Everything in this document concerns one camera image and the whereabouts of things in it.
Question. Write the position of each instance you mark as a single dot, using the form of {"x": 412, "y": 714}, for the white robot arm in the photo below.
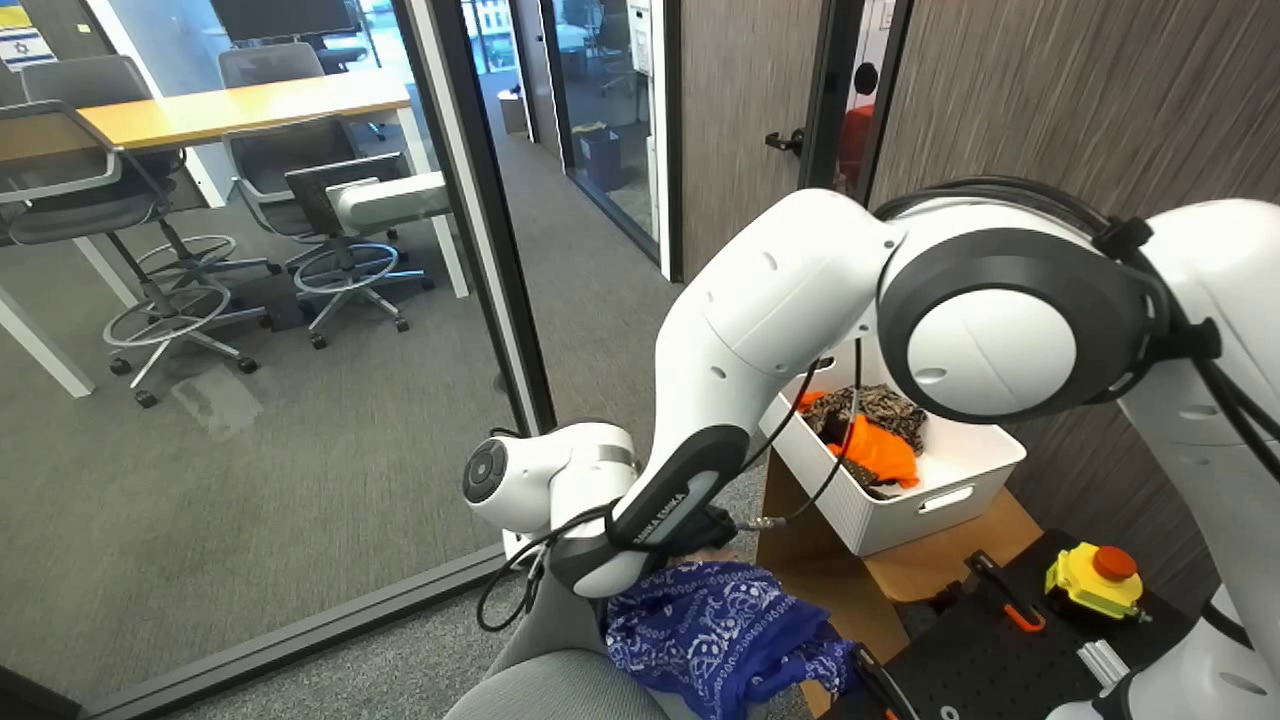
{"x": 774, "y": 304}

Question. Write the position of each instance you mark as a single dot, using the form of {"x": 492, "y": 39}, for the dark polka dot cloth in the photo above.
{"x": 833, "y": 422}

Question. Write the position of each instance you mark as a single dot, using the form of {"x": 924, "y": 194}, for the orange cloth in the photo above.
{"x": 876, "y": 455}

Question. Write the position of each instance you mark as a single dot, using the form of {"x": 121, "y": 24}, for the leopard pattern cloth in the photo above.
{"x": 889, "y": 409}

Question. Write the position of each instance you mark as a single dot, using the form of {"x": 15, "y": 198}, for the white plastic container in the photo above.
{"x": 935, "y": 491}

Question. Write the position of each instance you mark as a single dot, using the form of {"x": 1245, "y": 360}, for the grey office chair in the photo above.
{"x": 146, "y": 202}
{"x": 333, "y": 202}

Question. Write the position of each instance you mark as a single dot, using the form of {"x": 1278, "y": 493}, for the blue paisley bandana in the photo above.
{"x": 704, "y": 633}

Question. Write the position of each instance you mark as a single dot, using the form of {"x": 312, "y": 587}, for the small wooden table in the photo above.
{"x": 935, "y": 569}

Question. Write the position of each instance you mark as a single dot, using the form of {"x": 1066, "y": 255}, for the orange black clamp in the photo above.
{"x": 1001, "y": 598}

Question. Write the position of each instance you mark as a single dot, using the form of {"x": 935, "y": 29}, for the wood top office desk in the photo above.
{"x": 224, "y": 112}

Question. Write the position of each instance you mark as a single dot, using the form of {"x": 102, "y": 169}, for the yellow emergency stop button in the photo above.
{"x": 1093, "y": 583}

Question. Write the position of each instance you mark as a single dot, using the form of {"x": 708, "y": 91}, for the small white block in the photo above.
{"x": 1103, "y": 661}

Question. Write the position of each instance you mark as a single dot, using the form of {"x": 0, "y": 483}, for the black glass door frame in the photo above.
{"x": 467, "y": 202}

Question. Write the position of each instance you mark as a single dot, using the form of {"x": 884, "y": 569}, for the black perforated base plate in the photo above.
{"x": 985, "y": 670}

